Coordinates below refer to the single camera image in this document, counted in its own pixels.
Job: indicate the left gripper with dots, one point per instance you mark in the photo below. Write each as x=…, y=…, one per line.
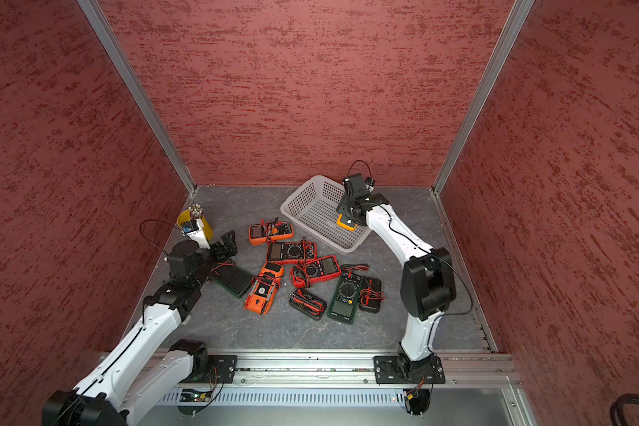
x=230, y=246

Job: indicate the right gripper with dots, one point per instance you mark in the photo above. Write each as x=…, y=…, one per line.
x=343, y=208

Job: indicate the yellow multimeter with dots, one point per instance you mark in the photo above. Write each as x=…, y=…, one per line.
x=346, y=223

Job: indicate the orange black multimeter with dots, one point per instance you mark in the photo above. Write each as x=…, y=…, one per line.
x=264, y=288

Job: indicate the red multimeter with leads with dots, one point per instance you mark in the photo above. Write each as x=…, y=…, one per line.
x=306, y=274

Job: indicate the black multimeter face down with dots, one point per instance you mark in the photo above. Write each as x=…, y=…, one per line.
x=371, y=295

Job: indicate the green large multimeter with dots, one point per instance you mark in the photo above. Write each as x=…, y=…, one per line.
x=345, y=300

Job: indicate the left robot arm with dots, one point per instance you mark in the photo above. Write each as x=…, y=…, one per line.
x=116, y=392

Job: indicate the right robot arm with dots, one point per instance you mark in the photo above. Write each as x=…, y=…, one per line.
x=427, y=286

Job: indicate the dark green multimeter left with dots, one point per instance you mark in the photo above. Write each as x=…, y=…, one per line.
x=233, y=279

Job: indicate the white plastic perforated basket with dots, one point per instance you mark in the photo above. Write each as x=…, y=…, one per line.
x=313, y=208

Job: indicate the orange multimeter near back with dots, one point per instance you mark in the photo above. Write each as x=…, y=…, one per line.
x=267, y=232

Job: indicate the red black multimeter upper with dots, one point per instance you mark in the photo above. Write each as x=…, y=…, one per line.
x=292, y=252

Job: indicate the pens in cup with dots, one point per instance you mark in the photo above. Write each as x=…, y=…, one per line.
x=195, y=211

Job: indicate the yellow metal pen cup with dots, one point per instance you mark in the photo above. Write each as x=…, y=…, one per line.
x=185, y=216

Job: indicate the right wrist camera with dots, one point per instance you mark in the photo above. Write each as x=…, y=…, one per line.
x=356, y=186

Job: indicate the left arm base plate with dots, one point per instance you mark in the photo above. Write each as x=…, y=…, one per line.
x=215, y=369

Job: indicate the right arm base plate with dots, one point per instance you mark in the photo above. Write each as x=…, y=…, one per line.
x=400, y=370

